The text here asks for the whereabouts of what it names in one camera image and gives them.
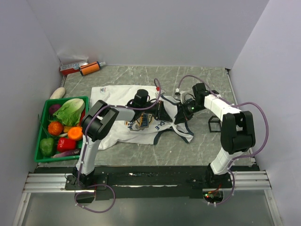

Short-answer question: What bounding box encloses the aluminium rail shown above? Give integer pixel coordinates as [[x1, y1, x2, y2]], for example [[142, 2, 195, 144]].
[[23, 173, 67, 193]]

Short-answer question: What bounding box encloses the purple eggplant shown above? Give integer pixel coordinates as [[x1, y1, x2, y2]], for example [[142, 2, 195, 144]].
[[51, 149, 81, 158]]

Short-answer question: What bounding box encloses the orange carrot slice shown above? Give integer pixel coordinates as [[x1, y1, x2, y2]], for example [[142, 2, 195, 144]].
[[67, 127, 83, 141]]

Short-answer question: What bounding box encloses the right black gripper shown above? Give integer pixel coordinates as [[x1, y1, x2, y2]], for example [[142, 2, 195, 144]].
[[174, 100, 204, 125]]

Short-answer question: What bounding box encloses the red white box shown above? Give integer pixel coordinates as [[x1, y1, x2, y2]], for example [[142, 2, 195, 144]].
[[60, 60, 88, 75]]

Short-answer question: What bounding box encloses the red bell pepper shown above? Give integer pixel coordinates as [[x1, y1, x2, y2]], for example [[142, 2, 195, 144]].
[[56, 137, 77, 153]]

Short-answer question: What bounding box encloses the white printed tank top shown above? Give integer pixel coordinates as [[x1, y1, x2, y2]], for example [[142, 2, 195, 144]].
[[90, 85, 194, 150]]

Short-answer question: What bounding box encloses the white radish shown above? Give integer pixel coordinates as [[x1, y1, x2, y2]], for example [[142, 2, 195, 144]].
[[49, 87, 65, 99]]

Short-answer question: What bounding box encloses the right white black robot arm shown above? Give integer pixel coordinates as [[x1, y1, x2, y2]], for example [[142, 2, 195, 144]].
[[174, 83, 255, 188]]

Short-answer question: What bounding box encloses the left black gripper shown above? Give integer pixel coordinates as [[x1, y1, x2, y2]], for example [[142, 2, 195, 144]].
[[141, 100, 173, 122]]

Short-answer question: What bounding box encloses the green lettuce head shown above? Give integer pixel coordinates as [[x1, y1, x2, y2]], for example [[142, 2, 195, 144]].
[[53, 98, 85, 126]]

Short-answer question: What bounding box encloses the black wire frame stand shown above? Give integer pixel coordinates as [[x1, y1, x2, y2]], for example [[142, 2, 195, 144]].
[[208, 116, 222, 133]]

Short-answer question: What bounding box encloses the orange tangerine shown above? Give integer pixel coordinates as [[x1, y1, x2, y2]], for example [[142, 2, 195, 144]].
[[48, 121, 63, 136]]

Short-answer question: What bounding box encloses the green bell pepper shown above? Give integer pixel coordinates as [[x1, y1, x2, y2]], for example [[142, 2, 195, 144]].
[[40, 138, 55, 157]]

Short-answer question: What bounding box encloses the green plastic crate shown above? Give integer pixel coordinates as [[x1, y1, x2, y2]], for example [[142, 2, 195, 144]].
[[34, 96, 89, 163]]

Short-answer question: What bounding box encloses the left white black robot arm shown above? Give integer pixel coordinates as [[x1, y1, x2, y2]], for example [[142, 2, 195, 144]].
[[72, 89, 173, 189]]

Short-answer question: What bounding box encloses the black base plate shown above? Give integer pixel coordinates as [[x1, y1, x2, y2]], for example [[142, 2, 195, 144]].
[[34, 166, 267, 201]]

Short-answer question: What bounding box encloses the purple onion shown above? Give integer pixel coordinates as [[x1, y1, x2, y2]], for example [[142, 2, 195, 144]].
[[48, 104, 61, 115]]

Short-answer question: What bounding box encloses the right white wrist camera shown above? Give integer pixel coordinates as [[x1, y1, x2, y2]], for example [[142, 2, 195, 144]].
[[174, 88, 187, 102]]

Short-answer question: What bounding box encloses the red chili pepper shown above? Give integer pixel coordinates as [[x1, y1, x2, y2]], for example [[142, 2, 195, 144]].
[[79, 110, 86, 123]]

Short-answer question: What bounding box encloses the orange black cylinder tool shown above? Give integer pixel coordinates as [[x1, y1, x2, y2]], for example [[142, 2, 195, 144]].
[[79, 61, 106, 76]]

